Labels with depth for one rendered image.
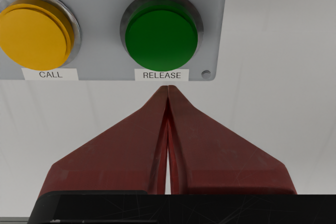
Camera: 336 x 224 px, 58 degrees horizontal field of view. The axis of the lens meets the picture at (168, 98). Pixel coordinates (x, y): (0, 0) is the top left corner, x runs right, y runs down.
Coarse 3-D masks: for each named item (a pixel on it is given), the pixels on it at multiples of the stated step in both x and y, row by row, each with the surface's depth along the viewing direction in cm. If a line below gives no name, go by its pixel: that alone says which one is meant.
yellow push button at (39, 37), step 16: (16, 0) 16; (32, 0) 16; (0, 16) 16; (16, 16) 16; (32, 16) 16; (48, 16) 16; (64, 16) 17; (0, 32) 16; (16, 32) 16; (32, 32) 16; (48, 32) 16; (64, 32) 16; (16, 48) 17; (32, 48) 17; (48, 48) 17; (64, 48) 17; (32, 64) 17; (48, 64) 17
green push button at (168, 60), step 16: (160, 0) 16; (144, 16) 16; (160, 16) 16; (176, 16) 16; (128, 32) 16; (144, 32) 16; (160, 32) 16; (176, 32) 16; (192, 32) 16; (128, 48) 17; (144, 48) 17; (160, 48) 17; (176, 48) 17; (192, 48) 17; (144, 64) 17; (160, 64) 17; (176, 64) 17
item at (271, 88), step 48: (240, 48) 29; (288, 48) 29; (0, 96) 33; (48, 96) 33; (96, 96) 33; (144, 96) 33; (192, 96) 33; (240, 96) 33; (288, 96) 33; (0, 144) 37; (48, 144) 37; (288, 144) 37; (0, 192) 43
